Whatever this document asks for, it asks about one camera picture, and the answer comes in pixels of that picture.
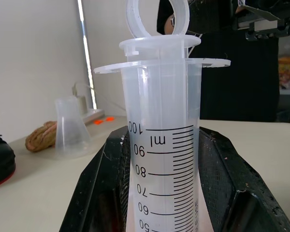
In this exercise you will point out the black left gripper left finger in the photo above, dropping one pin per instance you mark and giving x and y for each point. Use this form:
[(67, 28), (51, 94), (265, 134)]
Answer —
[(99, 183)]

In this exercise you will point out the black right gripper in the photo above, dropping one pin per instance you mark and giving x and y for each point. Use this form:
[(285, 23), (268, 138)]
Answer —
[(288, 10)]

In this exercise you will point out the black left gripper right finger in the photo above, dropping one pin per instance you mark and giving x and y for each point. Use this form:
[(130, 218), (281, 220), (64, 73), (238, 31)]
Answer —
[(234, 183)]

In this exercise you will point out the clear plastic 100 ml syringe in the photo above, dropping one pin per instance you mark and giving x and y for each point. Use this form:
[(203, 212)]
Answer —
[(159, 96)]

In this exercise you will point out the translucent plastic conical flask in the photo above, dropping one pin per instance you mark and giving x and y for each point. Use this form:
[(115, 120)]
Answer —
[(71, 135)]

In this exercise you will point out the small orange piece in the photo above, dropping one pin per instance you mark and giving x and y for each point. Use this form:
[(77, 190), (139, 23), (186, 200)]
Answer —
[(110, 119), (99, 122)]

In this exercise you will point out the colourful printed box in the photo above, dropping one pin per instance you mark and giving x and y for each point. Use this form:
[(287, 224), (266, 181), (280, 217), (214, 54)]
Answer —
[(289, 72)]

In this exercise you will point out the black cloth backdrop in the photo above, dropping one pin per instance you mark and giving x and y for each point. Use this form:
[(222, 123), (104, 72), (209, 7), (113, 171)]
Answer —
[(236, 79)]

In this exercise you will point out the black object with red base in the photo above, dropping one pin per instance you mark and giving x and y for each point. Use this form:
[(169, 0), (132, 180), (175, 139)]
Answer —
[(1, 162)]

